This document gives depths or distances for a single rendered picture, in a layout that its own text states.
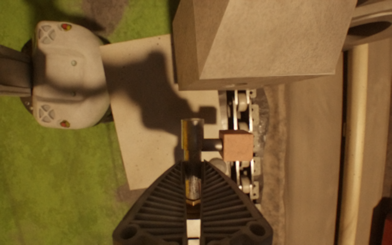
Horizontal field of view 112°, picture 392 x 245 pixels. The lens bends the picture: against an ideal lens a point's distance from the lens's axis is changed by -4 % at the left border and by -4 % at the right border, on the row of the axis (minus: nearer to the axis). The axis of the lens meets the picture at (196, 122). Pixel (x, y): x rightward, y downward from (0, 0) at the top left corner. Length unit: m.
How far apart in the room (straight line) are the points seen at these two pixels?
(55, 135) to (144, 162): 1.27
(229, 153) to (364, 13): 0.23
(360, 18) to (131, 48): 0.34
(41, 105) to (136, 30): 0.75
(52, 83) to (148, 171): 0.88
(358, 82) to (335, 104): 0.06
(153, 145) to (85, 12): 1.30
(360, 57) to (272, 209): 0.42
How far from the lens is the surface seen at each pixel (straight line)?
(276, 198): 0.47
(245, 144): 0.17
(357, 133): 0.50
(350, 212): 0.57
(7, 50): 1.18
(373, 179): 0.63
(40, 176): 1.75
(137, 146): 0.32
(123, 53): 0.33
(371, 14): 0.29
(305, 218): 0.55
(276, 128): 0.40
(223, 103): 0.32
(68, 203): 1.70
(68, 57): 1.06
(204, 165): 0.17
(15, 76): 1.21
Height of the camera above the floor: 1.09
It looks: 83 degrees down
